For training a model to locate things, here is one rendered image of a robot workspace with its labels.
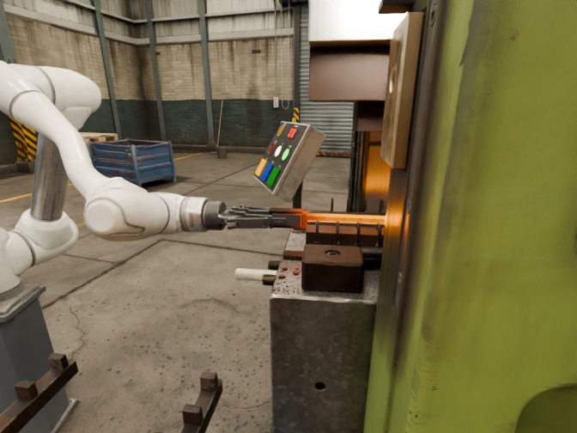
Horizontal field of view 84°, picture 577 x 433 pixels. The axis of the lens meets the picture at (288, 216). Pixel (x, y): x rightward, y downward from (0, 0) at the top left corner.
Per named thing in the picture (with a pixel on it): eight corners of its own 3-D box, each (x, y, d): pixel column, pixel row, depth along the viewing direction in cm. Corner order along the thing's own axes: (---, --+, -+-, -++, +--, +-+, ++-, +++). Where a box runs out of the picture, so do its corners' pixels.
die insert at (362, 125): (355, 131, 67) (358, 100, 65) (353, 129, 74) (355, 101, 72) (508, 132, 64) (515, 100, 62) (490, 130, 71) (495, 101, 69)
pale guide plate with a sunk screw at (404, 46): (390, 168, 40) (406, 11, 34) (379, 157, 48) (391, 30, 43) (408, 168, 40) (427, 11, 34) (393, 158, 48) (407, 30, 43)
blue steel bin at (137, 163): (93, 183, 561) (85, 141, 538) (133, 175, 627) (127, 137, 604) (139, 191, 506) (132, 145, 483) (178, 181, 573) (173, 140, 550)
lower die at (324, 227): (305, 262, 74) (306, 228, 72) (310, 231, 93) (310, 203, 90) (497, 273, 70) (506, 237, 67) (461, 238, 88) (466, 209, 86)
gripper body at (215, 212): (215, 222, 87) (248, 224, 86) (203, 234, 79) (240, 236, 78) (213, 196, 85) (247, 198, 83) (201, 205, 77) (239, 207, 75)
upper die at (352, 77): (308, 100, 63) (309, 46, 60) (312, 102, 82) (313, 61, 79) (538, 100, 58) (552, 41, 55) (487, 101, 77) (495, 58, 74)
